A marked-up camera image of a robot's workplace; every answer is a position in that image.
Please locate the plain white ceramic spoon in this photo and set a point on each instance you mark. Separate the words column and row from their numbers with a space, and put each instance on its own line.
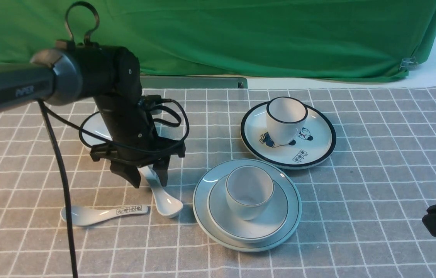
column 166, row 205

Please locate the metal backdrop clip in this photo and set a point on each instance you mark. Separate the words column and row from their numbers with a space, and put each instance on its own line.
column 408, row 64

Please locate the grey checked tablecloth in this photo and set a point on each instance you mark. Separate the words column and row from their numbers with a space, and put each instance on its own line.
column 362, row 207

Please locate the white spoon with characters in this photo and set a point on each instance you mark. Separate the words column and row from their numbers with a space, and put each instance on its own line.
column 83, row 216

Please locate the large grey-rimmed white plate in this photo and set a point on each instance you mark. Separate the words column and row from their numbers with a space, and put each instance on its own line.
column 215, row 174

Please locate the black-rimmed white cup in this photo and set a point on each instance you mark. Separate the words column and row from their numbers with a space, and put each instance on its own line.
column 285, row 118

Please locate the black-rimmed white bowl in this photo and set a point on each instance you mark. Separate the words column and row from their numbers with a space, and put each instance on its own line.
column 94, row 124

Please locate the black-rimmed cartoon plate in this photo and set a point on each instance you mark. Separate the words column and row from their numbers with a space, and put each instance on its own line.
column 311, row 146

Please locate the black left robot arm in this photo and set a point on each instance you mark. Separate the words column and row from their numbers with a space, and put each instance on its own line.
column 111, row 76

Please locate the grey metal table bracket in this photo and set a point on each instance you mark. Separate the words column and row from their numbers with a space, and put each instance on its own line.
column 192, row 82

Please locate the pale grey cup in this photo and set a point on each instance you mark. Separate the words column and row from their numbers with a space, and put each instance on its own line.
column 248, row 191

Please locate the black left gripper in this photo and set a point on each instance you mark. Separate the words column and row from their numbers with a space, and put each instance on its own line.
column 134, row 139

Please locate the shallow grey-rimmed white bowl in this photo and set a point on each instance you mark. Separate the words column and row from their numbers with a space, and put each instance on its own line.
column 267, row 224

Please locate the green backdrop cloth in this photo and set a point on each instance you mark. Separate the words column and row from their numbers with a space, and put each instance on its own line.
column 343, row 40

